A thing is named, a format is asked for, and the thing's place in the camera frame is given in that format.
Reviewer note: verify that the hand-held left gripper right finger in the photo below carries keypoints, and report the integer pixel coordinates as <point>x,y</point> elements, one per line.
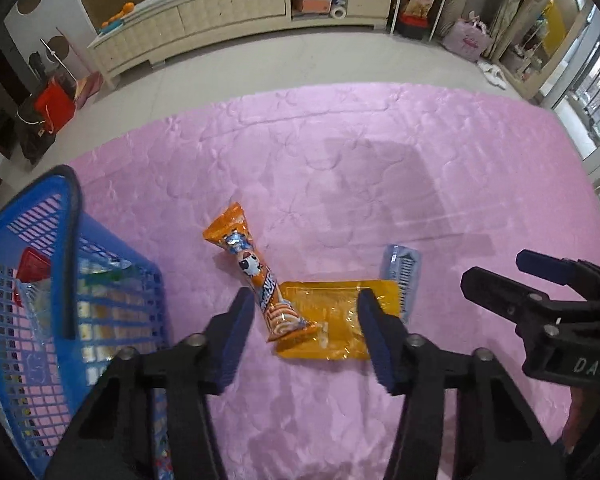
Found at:
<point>380,340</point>

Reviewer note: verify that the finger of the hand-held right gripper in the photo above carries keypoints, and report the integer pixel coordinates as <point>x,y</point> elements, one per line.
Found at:
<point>545,265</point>
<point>500,295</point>

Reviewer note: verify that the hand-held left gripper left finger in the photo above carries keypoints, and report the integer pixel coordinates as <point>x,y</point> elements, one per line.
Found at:
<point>232,340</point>

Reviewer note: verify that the yellow snack packet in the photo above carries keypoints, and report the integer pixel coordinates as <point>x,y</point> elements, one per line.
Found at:
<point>330,310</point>

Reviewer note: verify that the orange tube snack packet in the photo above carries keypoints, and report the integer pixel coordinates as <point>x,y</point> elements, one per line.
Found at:
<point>245,260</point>

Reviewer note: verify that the blue plastic basket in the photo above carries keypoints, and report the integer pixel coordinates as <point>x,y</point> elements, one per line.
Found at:
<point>140,265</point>

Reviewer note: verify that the person's right hand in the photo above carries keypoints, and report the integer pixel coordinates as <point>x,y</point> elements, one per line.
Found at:
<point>577,420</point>

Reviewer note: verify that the light blue slim snack packet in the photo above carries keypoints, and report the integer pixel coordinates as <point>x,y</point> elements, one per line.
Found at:
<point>400,270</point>

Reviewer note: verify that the blue printed packet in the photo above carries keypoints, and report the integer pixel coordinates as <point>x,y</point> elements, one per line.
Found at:
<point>161,440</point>

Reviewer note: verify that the pink embossed cloth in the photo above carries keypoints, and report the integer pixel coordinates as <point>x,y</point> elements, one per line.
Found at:
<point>330,185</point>

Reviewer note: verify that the white slippers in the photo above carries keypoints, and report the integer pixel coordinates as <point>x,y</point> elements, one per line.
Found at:
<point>492,74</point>

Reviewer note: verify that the yellow hanging panel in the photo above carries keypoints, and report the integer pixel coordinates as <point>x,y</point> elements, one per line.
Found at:
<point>554,32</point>

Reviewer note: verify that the pink bag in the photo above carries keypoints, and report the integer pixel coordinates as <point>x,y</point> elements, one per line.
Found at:
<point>466,42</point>

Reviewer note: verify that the black bag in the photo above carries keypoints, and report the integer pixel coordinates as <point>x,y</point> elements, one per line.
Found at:
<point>32,135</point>

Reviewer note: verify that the pink and orange flat box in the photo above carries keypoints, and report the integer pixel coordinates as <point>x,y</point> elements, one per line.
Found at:
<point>89,90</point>

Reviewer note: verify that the yellow printed box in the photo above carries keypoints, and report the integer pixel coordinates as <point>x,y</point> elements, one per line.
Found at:
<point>417,6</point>

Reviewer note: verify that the red bag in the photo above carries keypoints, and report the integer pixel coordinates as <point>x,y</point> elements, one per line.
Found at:
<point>54,107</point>

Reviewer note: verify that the white paper roll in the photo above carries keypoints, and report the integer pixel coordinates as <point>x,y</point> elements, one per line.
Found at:
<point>338,11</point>

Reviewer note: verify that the beige low cabinet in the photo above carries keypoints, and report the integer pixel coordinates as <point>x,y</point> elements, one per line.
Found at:
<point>230,10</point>

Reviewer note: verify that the orange toys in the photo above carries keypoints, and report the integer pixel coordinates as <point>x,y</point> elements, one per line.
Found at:
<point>117,17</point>

